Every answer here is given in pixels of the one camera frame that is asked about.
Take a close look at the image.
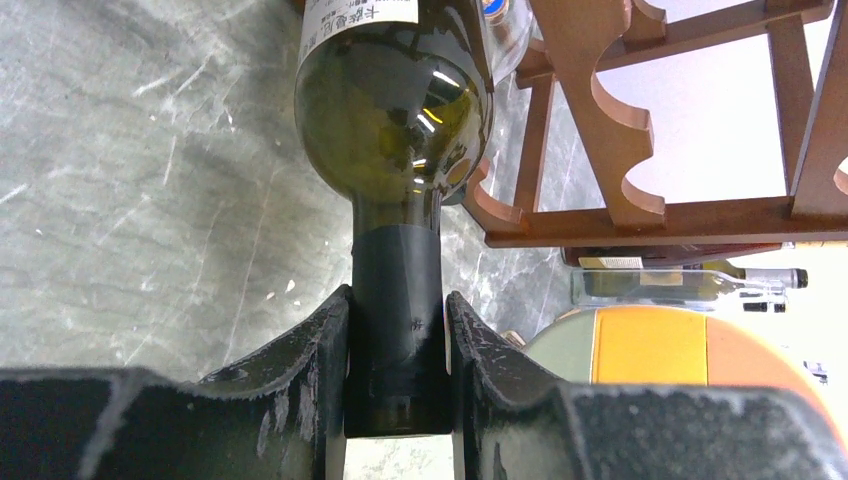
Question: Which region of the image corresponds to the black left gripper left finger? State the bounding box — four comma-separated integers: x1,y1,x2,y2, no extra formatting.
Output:
1,286,350,479

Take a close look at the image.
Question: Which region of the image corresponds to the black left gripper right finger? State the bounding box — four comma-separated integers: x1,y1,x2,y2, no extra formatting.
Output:
445,292,847,479

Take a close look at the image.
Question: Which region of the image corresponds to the clear glass bottle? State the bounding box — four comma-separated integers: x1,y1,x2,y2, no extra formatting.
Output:
570,269,787,313

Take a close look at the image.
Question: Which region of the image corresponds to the black capped bottle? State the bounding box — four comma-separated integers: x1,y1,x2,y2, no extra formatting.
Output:
295,1,494,438

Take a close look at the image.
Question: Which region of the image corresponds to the dark bottle white label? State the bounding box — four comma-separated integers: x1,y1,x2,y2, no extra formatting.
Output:
560,241,847,269

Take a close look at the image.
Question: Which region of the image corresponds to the dark green wine bottle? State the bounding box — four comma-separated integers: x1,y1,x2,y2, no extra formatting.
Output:
683,259,809,289

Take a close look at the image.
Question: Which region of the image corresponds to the brown wooden wine rack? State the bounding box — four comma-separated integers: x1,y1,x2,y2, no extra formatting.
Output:
464,1,847,248

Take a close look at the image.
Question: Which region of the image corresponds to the white cylindrical container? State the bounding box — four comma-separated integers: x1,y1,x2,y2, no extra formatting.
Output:
521,306,847,447

